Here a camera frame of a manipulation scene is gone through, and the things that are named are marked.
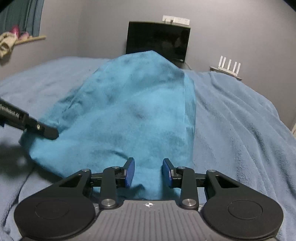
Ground turquoise garment with black drawstring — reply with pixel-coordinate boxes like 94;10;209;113
20;51;196;200

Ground light blue fleece blanket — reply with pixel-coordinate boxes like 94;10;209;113
1;57;295;240

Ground beige crumpled cloth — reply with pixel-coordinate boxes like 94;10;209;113
0;32;18;59

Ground wooden window sill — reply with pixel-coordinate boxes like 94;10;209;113
15;35;46;46

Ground pink items on sill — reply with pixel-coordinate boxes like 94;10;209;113
10;25;29;40

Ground teal window curtain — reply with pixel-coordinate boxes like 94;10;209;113
1;0;44;37

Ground white wifi router with antennas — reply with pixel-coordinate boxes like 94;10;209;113
210;55;242;81

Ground black flat screen television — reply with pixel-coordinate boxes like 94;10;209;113
125;21;191;63

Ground white box above television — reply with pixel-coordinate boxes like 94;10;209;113
162;15;190;26

